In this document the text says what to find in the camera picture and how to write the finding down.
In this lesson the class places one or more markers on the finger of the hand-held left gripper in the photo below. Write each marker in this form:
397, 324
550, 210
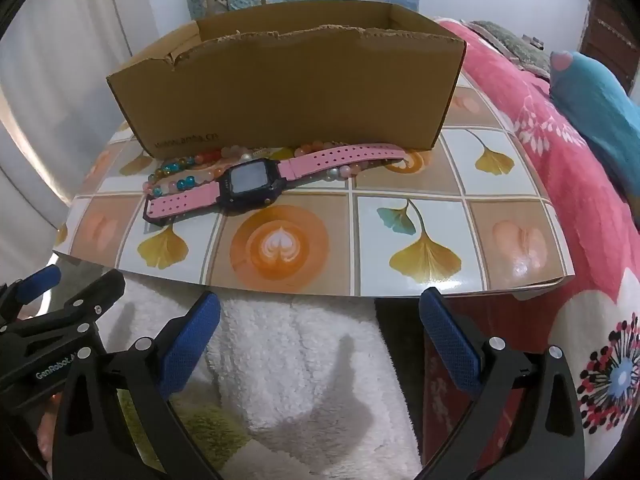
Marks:
85, 305
44, 279

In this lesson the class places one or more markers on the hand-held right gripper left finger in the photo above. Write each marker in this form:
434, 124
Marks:
192, 345

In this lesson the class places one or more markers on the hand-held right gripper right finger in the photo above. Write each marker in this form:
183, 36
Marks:
450, 345

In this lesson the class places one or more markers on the brown cardboard box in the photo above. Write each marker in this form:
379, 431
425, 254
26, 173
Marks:
280, 90

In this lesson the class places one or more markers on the green patterned blanket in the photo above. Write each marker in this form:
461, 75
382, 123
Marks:
200, 430

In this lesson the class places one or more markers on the white fluffy towel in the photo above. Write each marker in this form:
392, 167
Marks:
280, 360

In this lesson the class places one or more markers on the white curtain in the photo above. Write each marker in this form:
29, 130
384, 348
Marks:
55, 110

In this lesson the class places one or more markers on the pink floral blanket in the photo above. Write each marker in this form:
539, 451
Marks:
565, 220

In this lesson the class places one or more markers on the blue plush toy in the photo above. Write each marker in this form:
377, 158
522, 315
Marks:
605, 105

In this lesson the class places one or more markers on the green patterned pillow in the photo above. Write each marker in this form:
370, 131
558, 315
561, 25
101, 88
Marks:
515, 45

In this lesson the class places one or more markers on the dark wooden door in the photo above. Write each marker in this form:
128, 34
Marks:
607, 35

